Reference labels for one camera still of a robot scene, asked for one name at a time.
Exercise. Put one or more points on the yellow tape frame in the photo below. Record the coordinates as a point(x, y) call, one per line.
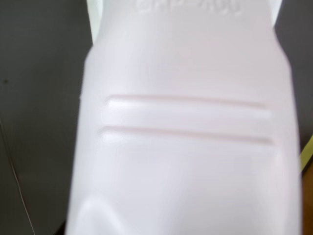
point(308, 151)

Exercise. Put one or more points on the white sandwich package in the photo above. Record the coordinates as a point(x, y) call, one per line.
point(183, 171)

